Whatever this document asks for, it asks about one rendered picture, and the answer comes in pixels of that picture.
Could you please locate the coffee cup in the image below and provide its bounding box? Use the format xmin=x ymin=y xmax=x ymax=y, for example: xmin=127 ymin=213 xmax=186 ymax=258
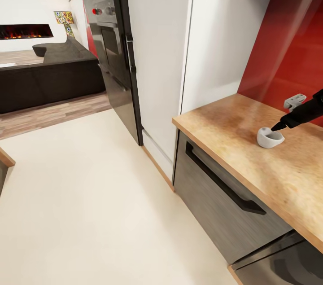
xmin=257 ymin=127 xmax=284 ymax=149

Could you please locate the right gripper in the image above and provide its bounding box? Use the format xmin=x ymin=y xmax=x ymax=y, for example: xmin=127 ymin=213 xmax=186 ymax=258
xmin=271 ymin=103 xmax=320 ymax=131

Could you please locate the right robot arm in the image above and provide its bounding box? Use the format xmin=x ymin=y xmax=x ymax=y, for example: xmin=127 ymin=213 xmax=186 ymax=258
xmin=271 ymin=89 xmax=323 ymax=131

